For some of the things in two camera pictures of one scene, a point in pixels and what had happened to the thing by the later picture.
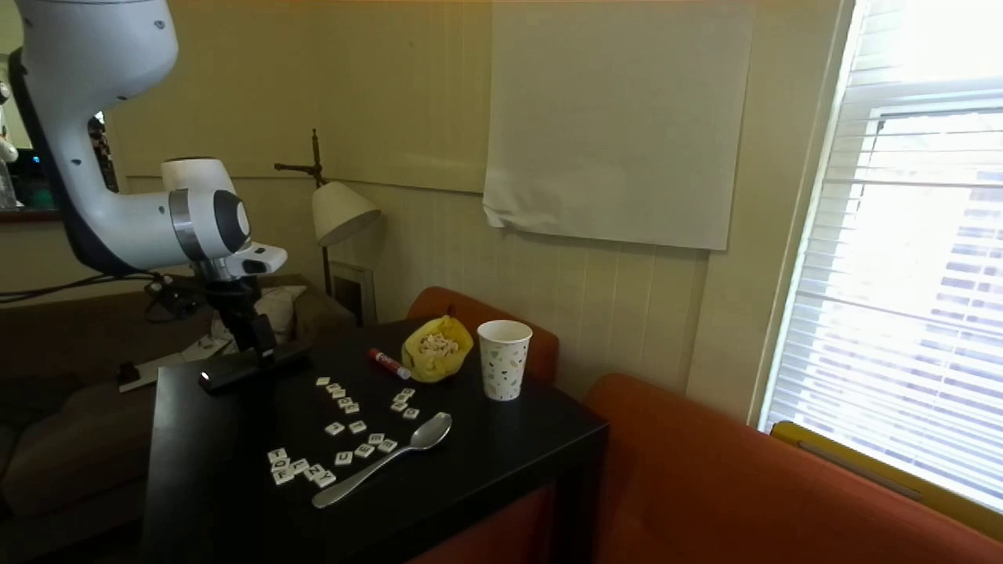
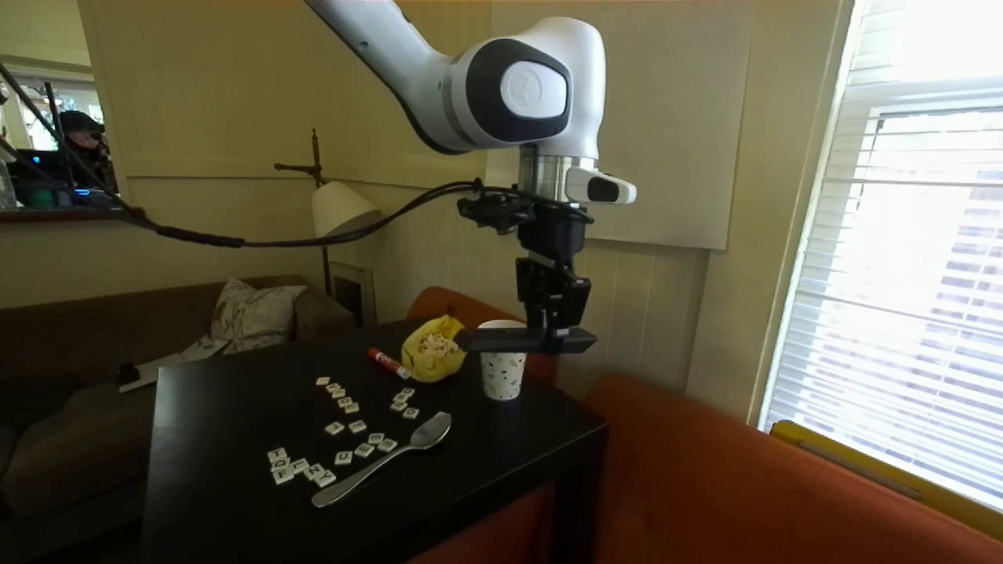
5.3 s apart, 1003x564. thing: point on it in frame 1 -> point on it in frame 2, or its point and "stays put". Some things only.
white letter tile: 341,457 stays put
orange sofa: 693,483 stays put
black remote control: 237,370 -> 530,338
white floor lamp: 334,205 stays put
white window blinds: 890,321 stays put
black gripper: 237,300 -> 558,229
